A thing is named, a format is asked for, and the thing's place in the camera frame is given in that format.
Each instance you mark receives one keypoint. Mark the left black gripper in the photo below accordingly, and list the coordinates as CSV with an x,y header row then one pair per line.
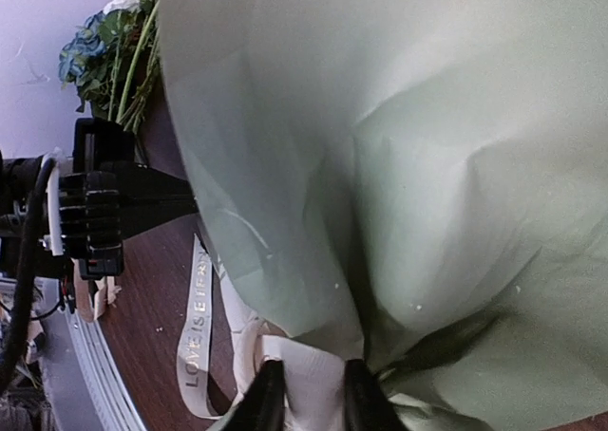
x,y
89,198

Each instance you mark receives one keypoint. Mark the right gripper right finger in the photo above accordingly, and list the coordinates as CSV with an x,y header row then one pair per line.
x,y
366,408

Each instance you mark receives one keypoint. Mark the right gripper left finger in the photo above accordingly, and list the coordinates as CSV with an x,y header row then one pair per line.
x,y
263,405

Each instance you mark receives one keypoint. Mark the beige printed ribbon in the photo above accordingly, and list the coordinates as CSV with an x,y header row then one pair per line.
x,y
313,363

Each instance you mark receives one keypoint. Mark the green wrapping paper sheet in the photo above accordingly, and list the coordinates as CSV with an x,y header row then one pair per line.
x,y
432,171

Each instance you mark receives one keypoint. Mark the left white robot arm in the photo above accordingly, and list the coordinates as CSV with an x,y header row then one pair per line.
x,y
31,244

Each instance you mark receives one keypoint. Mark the bunch of fake flowers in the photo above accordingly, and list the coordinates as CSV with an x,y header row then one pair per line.
x,y
114,61

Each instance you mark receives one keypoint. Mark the tan plain ribbon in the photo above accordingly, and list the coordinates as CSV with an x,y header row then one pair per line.
x,y
93,298

